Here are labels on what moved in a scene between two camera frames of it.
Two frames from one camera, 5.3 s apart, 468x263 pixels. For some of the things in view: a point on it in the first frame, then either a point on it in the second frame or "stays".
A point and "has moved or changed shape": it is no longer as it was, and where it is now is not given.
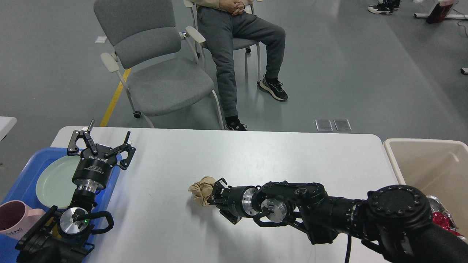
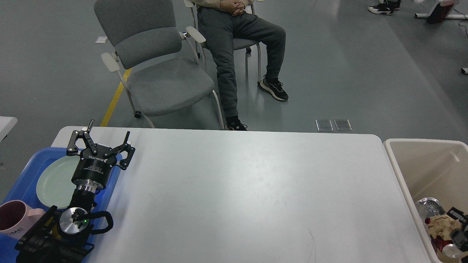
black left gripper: [92, 173] stays
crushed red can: [442, 220] has moved or changed shape
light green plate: [55, 186] stays
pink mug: [16, 218] stays
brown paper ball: [202, 190] to [442, 226]
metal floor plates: [325, 125] stays
